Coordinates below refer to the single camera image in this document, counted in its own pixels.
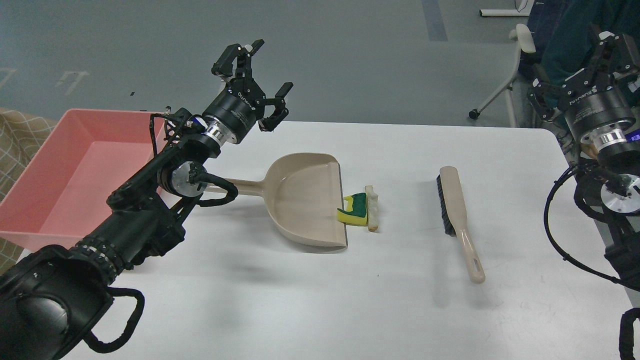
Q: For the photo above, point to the beige hand brush black bristles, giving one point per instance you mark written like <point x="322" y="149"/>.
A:
<point x="455" y="222"/>

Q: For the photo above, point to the person in dark clothes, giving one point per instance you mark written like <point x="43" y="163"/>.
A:
<point x="562" y="33"/>

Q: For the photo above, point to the beige plastic dustpan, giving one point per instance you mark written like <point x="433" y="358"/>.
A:
<point x="302" y="193"/>

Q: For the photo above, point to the white desk base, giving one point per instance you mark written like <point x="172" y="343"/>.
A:
<point x="521" y="9"/>

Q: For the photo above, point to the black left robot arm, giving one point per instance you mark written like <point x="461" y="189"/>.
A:
<point x="55" y="298"/>

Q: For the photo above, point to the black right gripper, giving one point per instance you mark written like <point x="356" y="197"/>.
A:
<point x="591" y="99"/>

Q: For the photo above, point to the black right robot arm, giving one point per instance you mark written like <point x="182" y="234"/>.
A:
<point x="607" y="190"/>

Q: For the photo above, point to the white office chair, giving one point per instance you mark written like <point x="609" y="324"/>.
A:
<point x="522" y="37"/>

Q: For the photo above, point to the pink plastic bin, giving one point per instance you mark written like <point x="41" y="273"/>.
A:
<point x="61" y="196"/>

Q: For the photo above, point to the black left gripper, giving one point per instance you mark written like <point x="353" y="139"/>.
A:
<point x="236" y="109"/>

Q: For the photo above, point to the beige checkered cloth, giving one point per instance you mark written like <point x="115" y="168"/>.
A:
<point x="21" y="136"/>

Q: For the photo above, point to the yellow green sponge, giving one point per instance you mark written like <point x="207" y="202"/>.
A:
<point x="355" y="212"/>

